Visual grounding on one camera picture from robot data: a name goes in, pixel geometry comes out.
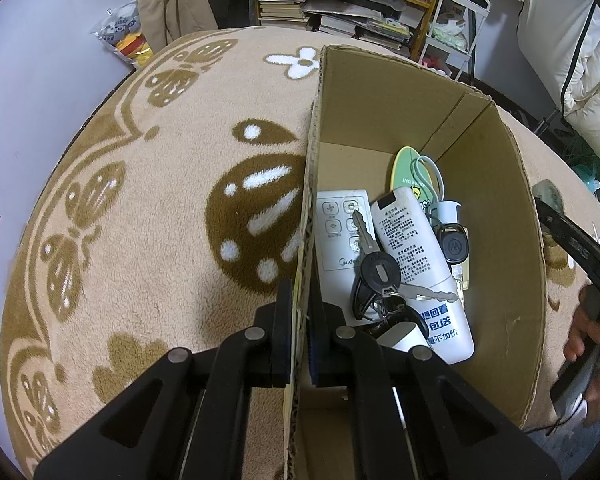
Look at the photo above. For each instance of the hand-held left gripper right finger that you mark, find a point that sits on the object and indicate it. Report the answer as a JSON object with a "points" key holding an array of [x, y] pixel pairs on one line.
{"points": [[312, 355]]}

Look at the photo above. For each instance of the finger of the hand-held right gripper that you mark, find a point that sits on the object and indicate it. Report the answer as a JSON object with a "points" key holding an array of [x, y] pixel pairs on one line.
{"points": [[580, 247]]}

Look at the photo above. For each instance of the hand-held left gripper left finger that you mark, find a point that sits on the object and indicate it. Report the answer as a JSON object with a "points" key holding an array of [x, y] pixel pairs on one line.
{"points": [[282, 340]]}

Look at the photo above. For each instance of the brown cardboard box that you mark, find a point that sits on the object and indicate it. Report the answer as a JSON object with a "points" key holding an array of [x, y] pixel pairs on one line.
{"points": [[490, 260]]}

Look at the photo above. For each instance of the white remote control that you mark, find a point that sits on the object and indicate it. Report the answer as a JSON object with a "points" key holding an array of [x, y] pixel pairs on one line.
{"points": [[337, 260]]}

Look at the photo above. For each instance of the key bunch with black heads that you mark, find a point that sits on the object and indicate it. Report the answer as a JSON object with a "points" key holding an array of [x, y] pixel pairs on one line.
{"points": [[380, 270]]}

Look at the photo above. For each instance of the black key fob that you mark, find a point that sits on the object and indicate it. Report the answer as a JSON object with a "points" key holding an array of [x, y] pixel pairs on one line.
{"points": [[452, 245]]}

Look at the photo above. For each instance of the white lotion bottle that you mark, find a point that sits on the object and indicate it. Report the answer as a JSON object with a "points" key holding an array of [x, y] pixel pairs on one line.
{"points": [[415, 240]]}

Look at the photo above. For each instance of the green surfboard-shaped tag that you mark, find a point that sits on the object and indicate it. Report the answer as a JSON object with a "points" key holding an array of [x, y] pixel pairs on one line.
{"points": [[407, 170]]}

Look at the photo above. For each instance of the person's right hand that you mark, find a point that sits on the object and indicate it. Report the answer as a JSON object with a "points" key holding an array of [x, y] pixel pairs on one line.
{"points": [[577, 330]]}

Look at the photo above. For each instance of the teal watering can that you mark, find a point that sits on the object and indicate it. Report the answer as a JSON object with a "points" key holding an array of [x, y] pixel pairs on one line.
{"points": [[590, 177]]}

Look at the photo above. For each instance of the cream padded chair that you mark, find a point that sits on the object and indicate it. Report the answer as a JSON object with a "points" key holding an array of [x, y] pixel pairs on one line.
{"points": [[555, 35]]}

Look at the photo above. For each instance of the pink packets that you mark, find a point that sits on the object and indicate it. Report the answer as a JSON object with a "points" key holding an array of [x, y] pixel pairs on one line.
{"points": [[434, 63]]}

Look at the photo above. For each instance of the light green cloth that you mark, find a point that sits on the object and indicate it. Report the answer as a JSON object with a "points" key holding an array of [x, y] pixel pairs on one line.
{"points": [[447, 39]]}

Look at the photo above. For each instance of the white brown plush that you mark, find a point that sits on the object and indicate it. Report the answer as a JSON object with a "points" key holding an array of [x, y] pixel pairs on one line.
{"points": [[452, 19]]}

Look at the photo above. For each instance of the stack of books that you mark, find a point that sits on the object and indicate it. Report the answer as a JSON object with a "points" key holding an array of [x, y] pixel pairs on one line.
{"points": [[280, 5]]}

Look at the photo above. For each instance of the bag of plush toys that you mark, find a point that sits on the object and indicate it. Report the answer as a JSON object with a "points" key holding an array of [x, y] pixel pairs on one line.
{"points": [[125, 30]]}

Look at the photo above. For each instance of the beige coat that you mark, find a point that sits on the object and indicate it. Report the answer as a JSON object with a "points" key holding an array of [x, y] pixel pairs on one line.
{"points": [[180, 5]]}

